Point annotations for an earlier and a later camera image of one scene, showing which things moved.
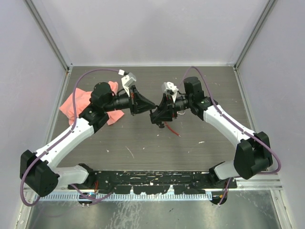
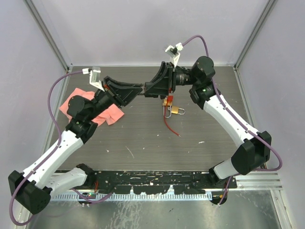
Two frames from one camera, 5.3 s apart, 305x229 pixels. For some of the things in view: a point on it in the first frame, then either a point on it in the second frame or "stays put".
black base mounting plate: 156,182 stays put
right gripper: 166,110 -> 159,85
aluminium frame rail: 270,182 stays put
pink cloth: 82,100 stays put
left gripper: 138,102 -> 118,91
